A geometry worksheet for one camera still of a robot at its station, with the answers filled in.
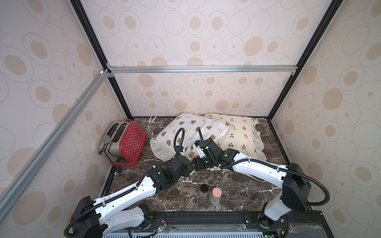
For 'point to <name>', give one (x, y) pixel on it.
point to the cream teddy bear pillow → (244, 137)
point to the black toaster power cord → (110, 151)
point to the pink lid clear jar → (216, 195)
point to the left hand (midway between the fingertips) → (191, 163)
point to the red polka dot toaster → (122, 143)
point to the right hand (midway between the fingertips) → (196, 162)
